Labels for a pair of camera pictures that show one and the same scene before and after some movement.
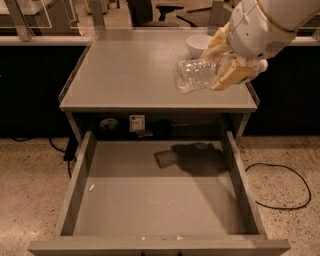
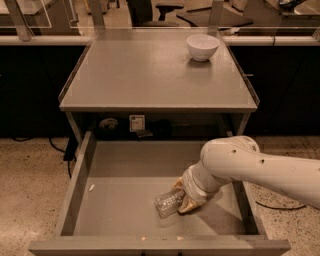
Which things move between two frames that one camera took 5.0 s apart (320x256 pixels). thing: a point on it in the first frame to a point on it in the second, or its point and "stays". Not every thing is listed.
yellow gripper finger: (217, 42) to (179, 182)
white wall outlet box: (136, 123) stays
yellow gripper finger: (234, 74) to (187, 205)
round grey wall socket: (109, 123) stays
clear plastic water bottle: (197, 75) to (168, 203)
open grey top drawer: (159, 197) stays
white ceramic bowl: (197, 44) stays
